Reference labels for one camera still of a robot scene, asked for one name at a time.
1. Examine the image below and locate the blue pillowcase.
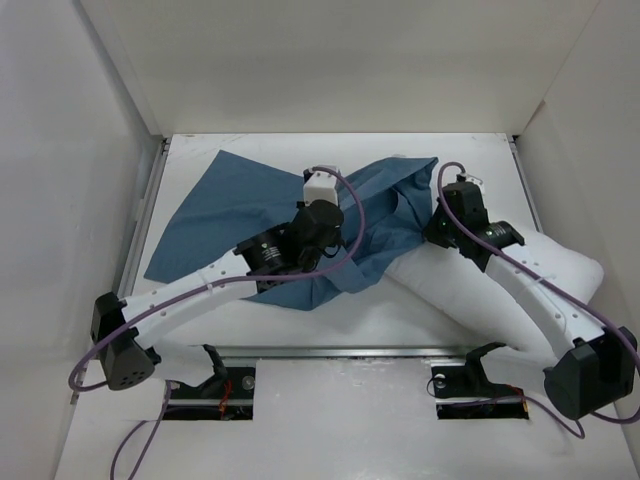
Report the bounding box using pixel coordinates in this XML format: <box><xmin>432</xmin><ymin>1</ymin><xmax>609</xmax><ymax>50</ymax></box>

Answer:
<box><xmin>144</xmin><ymin>151</ymin><xmax>438</xmax><ymax>311</ymax></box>

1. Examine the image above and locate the white pillow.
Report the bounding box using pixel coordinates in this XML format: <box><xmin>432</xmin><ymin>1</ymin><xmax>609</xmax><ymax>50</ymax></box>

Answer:
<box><xmin>386</xmin><ymin>225</ymin><xmax>604</xmax><ymax>355</ymax></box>

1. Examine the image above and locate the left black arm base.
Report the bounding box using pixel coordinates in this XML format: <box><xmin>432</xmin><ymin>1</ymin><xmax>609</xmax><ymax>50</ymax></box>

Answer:
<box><xmin>163</xmin><ymin>345</ymin><xmax>256</xmax><ymax>421</ymax></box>

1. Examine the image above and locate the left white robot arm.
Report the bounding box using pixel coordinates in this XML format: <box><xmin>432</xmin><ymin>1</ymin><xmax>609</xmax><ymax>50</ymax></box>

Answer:
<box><xmin>91</xmin><ymin>199</ymin><xmax>344</xmax><ymax>391</ymax></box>

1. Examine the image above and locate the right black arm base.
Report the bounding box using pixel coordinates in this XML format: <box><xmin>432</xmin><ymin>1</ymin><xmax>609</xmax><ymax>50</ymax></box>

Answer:
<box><xmin>428</xmin><ymin>342</ymin><xmax>529</xmax><ymax>420</ymax></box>

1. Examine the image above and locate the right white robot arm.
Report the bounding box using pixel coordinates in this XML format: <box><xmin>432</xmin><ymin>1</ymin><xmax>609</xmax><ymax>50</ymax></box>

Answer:
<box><xmin>423</xmin><ymin>175</ymin><xmax>639</xmax><ymax>420</ymax></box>

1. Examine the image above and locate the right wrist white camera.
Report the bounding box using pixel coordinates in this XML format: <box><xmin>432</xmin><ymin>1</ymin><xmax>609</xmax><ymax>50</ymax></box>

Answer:
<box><xmin>456</xmin><ymin>172</ymin><xmax>485</xmax><ymax>195</ymax></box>

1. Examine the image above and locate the wrist white camera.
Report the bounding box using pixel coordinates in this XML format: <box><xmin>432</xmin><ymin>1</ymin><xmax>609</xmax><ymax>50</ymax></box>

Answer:
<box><xmin>456</xmin><ymin>172</ymin><xmax>485</xmax><ymax>195</ymax></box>
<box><xmin>303</xmin><ymin>165</ymin><xmax>339</xmax><ymax>206</ymax></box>

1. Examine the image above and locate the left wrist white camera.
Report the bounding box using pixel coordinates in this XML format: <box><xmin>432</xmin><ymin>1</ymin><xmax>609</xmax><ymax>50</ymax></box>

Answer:
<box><xmin>303</xmin><ymin>165</ymin><xmax>339</xmax><ymax>206</ymax></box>

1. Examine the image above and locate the aluminium rail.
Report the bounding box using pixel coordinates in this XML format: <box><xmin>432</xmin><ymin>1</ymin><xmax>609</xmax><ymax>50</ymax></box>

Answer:
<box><xmin>121</xmin><ymin>133</ymin><xmax>549</xmax><ymax>357</ymax></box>

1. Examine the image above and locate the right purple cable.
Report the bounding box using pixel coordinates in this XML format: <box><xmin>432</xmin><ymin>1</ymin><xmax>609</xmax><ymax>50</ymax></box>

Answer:
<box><xmin>437</xmin><ymin>161</ymin><xmax>640</xmax><ymax>441</ymax></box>

